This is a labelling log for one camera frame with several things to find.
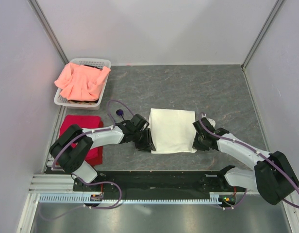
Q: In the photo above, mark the purple handled spoon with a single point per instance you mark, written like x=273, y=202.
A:
x=120, y=113

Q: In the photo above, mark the left aluminium frame post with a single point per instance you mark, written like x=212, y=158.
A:
x=48, y=30

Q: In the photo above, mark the red folded cloth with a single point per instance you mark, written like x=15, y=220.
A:
x=94, y=156

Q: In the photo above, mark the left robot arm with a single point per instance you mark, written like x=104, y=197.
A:
x=71, y=148

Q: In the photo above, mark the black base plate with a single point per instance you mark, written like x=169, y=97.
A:
x=150, y=183

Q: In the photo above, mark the aluminium frame post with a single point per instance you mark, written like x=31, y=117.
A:
x=48, y=30
x=262, y=33

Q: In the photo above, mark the slotted cable duct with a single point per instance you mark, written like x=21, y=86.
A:
x=213, y=199

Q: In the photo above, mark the salmon pink cloth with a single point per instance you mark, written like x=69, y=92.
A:
x=81, y=82

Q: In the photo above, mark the white plastic basket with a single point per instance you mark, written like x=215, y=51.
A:
x=95, y=62

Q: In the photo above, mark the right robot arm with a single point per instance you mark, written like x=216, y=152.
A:
x=270, y=174

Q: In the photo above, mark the white cloth napkin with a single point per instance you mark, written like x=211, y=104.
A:
x=172, y=131

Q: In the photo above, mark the right aluminium frame post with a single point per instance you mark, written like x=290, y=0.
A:
x=262, y=33

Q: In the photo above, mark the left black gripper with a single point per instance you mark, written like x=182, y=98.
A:
x=147, y=144

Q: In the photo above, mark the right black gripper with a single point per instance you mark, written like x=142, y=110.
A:
x=196, y=145

